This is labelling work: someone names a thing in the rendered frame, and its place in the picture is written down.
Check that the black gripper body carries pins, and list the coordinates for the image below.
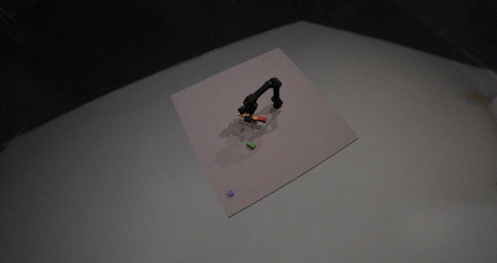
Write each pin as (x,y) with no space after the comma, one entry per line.
(250,112)

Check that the orange bar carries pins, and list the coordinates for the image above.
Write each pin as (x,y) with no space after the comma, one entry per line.
(257,118)

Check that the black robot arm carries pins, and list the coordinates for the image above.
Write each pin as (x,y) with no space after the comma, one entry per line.
(251,99)

